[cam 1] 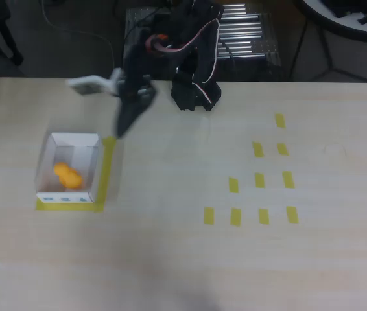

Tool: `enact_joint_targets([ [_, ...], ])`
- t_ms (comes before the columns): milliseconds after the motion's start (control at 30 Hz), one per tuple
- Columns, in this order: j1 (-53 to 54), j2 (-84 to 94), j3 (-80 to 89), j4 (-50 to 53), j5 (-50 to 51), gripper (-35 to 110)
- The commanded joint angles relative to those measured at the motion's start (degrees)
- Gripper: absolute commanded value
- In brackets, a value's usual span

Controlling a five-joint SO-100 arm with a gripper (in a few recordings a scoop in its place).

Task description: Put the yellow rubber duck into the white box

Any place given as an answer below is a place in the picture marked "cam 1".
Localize round white table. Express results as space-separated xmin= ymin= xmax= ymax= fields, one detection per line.
xmin=289 ymin=0 xmax=367 ymax=84

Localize yellow rubber duck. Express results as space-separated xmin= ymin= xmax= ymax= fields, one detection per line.
xmin=53 ymin=161 xmax=84 ymax=190

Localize black office chair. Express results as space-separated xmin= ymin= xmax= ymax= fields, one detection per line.
xmin=0 ymin=0 xmax=25 ymax=78

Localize pale floor cable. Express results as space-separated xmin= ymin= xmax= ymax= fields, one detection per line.
xmin=41 ymin=0 xmax=116 ymax=79

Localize white cardboard box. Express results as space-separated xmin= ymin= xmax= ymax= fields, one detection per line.
xmin=34 ymin=131 xmax=103 ymax=204

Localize long yellow tape strip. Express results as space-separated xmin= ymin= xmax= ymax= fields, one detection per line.
xmin=94 ymin=135 xmax=118 ymax=213
xmin=35 ymin=198 xmax=106 ymax=214

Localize red white servo wires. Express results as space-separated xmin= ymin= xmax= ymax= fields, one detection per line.
xmin=146 ymin=17 xmax=222 ymax=104

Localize metal roller rack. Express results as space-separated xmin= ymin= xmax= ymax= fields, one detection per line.
xmin=123 ymin=3 xmax=282 ymax=80

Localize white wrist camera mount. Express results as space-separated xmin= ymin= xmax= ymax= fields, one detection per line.
xmin=66 ymin=67 xmax=123 ymax=97

